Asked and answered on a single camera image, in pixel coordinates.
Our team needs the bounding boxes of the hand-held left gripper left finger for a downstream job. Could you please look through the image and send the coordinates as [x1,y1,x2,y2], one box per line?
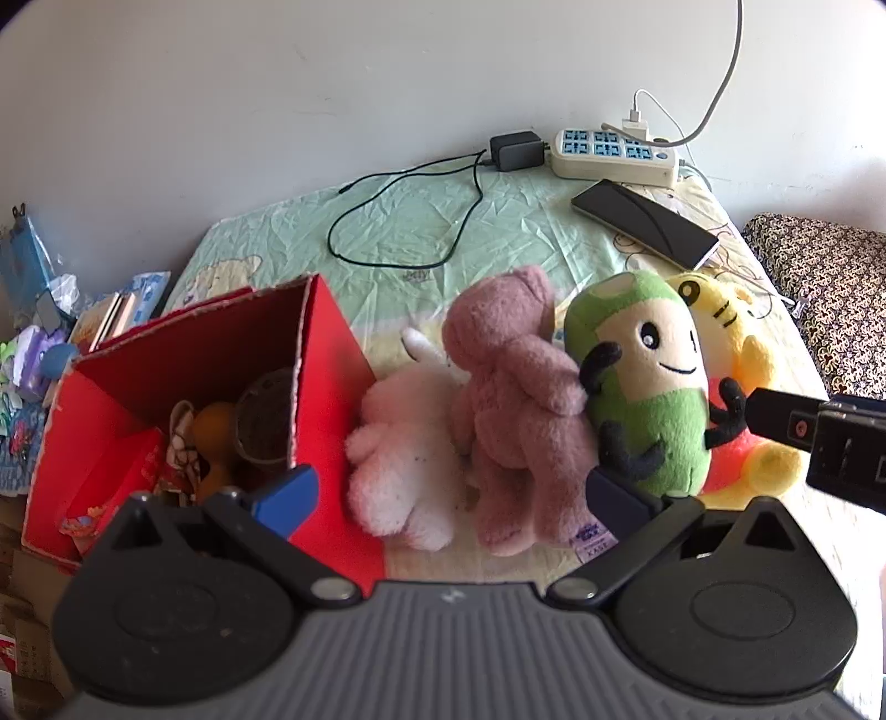
[111,465,362,605]

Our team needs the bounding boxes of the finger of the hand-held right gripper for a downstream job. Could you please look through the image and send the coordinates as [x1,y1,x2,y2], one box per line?
[746,388,825,454]

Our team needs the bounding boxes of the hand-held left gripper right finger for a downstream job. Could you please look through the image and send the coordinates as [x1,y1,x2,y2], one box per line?
[547,465,797,603]

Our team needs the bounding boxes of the green plush toy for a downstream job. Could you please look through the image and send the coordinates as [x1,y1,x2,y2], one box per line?
[562,270,749,500]

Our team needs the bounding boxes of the small white plush rabbit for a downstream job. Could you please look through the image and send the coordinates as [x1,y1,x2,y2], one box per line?
[344,367,475,553]

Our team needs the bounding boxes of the yellow plush tiger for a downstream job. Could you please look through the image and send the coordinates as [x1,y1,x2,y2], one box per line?
[666,271,804,513]

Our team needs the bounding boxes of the pink plush bear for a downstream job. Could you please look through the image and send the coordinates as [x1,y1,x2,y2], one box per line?
[441,264,620,557]

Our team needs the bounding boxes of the red cardboard box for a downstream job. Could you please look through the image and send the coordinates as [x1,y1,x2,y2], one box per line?
[20,272,386,589]

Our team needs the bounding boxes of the orange toy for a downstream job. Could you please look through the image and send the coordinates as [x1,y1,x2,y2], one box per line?
[192,402,240,503]

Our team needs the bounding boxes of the floral cloth pouch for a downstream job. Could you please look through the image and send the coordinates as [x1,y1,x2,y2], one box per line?
[162,400,202,496]

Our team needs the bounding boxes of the patterned brown stool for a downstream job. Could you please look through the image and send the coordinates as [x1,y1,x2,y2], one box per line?
[740,212,886,403]

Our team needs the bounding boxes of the black smartphone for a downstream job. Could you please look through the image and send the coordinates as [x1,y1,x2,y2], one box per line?
[571,178,721,271]

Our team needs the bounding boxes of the blue printed packet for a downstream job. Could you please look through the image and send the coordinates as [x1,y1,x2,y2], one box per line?
[125,271,172,323]

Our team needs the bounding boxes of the stack of books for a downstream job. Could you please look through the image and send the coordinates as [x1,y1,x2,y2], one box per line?
[69,291,140,354]

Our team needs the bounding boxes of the blue oval case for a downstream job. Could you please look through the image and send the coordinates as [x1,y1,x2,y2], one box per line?
[42,344,80,378]

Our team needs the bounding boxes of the cardboard boxes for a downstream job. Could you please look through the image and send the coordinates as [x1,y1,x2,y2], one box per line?
[0,495,77,720]

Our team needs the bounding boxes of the cartoon print bed sheet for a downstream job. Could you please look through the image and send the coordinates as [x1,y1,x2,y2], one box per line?
[162,148,842,693]

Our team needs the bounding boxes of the purple tissue pack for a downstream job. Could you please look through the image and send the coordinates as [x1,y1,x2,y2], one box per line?
[14,325,70,389]

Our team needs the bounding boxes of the white crumpled plastic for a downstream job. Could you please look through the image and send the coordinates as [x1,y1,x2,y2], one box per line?
[42,273,91,320]

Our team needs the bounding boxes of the white power strip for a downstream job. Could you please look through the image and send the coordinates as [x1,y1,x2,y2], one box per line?
[550,128,681,189]

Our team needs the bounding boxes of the blue plastic bag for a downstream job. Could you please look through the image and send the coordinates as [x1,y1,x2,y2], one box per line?
[0,204,63,326]

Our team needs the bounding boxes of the black power adapter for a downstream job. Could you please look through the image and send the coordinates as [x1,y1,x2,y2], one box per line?
[490,131,544,173]

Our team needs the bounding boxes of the white charging cable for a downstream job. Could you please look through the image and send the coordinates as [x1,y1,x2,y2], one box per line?
[630,89,797,320]

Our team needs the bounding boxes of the black cable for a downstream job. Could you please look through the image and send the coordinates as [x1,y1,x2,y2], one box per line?
[328,148,494,271]

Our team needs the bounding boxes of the grey power cord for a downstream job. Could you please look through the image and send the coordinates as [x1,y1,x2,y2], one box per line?
[602,0,745,150]

